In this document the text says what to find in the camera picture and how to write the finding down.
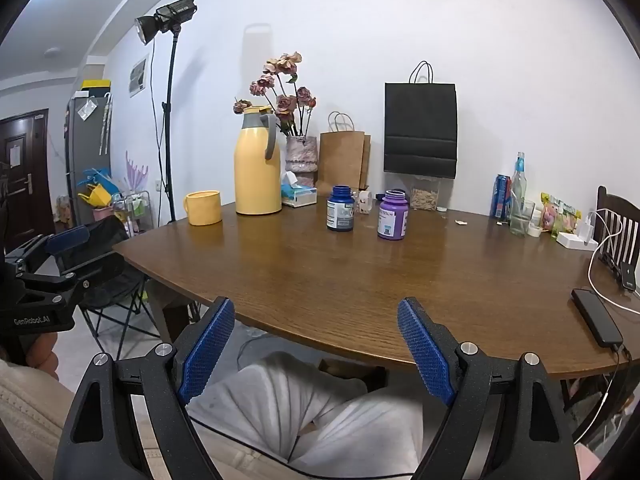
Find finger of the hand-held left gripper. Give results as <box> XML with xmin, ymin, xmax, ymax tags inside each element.
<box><xmin>20</xmin><ymin>251</ymin><xmax>128</xmax><ymax>306</ymax></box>
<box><xmin>4</xmin><ymin>224</ymin><xmax>91</xmax><ymax>276</ymax></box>

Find person's left hand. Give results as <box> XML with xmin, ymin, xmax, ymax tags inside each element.
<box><xmin>24</xmin><ymin>332</ymin><xmax>60</xmax><ymax>380</ymax></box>

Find white power strip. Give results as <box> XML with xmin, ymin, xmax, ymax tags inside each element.
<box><xmin>556</xmin><ymin>210</ymin><xmax>600</xmax><ymax>251</ymax></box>

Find black clip device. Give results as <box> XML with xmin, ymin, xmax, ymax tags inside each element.
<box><xmin>618</xmin><ymin>261</ymin><xmax>639</xmax><ymax>292</ymax></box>

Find dark wooden chair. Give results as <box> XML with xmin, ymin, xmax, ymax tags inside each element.
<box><xmin>595</xmin><ymin>185</ymin><xmax>640</xmax><ymax>273</ymax></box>

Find purple pill bottle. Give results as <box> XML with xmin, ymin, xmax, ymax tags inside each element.
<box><xmin>377</xmin><ymin>190</ymin><xmax>410</xmax><ymax>241</ymax></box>

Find colourful snack packet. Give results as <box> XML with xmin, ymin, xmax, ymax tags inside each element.
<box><xmin>539</xmin><ymin>192</ymin><xmax>584</xmax><ymax>239</ymax></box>

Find blue tissue box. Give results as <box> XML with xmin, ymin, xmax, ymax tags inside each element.
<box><xmin>280</xmin><ymin>170</ymin><xmax>318</xmax><ymax>208</ymax></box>

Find black light stand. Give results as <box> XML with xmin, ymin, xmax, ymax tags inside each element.
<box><xmin>150</xmin><ymin>30</ymin><xmax>182</xmax><ymax>226</ymax></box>

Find black studio light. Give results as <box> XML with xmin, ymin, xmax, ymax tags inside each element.
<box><xmin>134</xmin><ymin>0</ymin><xmax>198</xmax><ymax>46</ymax></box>

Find dark wooden door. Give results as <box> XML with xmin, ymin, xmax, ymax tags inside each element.
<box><xmin>0</xmin><ymin>108</ymin><xmax>51</xmax><ymax>243</ymax></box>

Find black folding chair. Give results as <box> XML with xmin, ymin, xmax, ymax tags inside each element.
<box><xmin>54</xmin><ymin>217</ymin><xmax>163</xmax><ymax>348</ymax></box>

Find blue and yellow plastic baskets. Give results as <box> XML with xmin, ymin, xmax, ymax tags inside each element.
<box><xmin>75</xmin><ymin>167</ymin><xmax>124</xmax><ymax>212</ymax></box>

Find wall poster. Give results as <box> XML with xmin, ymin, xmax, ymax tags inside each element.
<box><xmin>128</xmin><ymin>57</ymin><xmax>149</xmax><ymax>99</ymax></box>

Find black cable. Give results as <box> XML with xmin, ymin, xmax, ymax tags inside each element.
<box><xmin>572</xmin><ymin>342</ymin><xmax>632</xmax><ymax>448</ymax></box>

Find pink flower vase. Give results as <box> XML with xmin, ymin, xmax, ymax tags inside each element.
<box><xmin>285</xmin><ymin>135</ymin><xmax>319</xmax><ymax>174</ymax></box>

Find white trolley rack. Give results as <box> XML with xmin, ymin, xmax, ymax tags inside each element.
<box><xmin>112</xmin><ymin>189</ymin><xmax>151</xmax><ymax>239</ymax></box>

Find yellow cup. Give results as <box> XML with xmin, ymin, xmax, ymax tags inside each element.
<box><xmin>182</xmin><ymin>190</ymin><xmax>223</xmax><ymax>226</ymax></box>

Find yellow thermos jug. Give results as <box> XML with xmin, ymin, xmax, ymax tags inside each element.
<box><xmin>234</xmin><ymin>105</ymin><xmax>283</xmax><ymax>216</ymax></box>

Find clear glass bottle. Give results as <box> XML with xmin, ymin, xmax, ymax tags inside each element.
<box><xmin>509</xmin><ymin>151</ymin><xmax>531</xmax><ymax>236</ymax></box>

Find clear drinking glass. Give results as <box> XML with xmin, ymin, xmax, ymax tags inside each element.
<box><xmin>509</xmin><ymin>200</ymin><xmax>536</xmax><ymax>237</ymax></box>

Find brown paper bag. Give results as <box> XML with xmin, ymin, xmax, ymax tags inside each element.
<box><xmin>318</xmin><ymin>111</ymin><xmax>372</xmax><ymax>191</ymax></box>

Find black paper bag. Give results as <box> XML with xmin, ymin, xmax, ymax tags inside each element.
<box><xmin>383</xmin><ymin>61</ymin><xmax>458</xmax><ymax>179</ymax></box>

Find black power bank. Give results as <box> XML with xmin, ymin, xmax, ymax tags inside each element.
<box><xmin>571</xmin><ymin>288</ymin><xmax>625</xmax><ymax>348</ymax></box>

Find dried pink flowers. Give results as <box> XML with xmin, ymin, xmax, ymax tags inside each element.
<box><xmin>232</xmin><ymin>51</ymin><xmax>317</xmax><ymax>137</ymax></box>

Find white charging cable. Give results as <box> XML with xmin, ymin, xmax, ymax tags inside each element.
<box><xmin>580</xmin><ymin>210</ymin><xmax>640</xmax><ymax>317</ymax></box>

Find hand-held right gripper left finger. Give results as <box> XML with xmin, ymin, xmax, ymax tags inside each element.
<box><xmin>52</xmin><ymin>297</ymin><xmax>236</xmax><ymax>480</ymax></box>

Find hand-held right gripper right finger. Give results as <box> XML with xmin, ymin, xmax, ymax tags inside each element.
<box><xmin>397</xmin><ymin>296</ymin><xmax>582</xmax><ymax>480</ymax></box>

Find purple hand-shaped decoration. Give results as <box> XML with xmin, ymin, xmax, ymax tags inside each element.
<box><xmin>124</xmin><ymin>149</ymin><xmax>150</xmax><ymax>194</ymax></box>

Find blue soda can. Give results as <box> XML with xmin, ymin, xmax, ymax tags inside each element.
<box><xmin>492</xmin><ymin>174</ymin><xmax>512</xmax><ymax>220</ymax></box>

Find clear snack container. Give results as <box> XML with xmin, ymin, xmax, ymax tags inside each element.
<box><xmin>410</xmin><ymin>175</ymin><xmax>441</xmax><ymax>211</ymax></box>

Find grey refrigerator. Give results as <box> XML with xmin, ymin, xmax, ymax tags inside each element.
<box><xmin>65</xmin><ymin>90</ymin><xmax>112</xmax><ymax>213</ymax></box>

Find blue pill bottle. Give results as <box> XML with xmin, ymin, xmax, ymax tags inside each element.
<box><xmin>326</xmin><ymin>185</ymin><xmax>356</xmax><ymax>233</ymax></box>

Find person's legs in white pants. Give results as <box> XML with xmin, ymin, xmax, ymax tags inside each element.
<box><xmin>187</xmin><ymin>350</ymin><xmax>426</xmax><ymax>478</ymax></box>

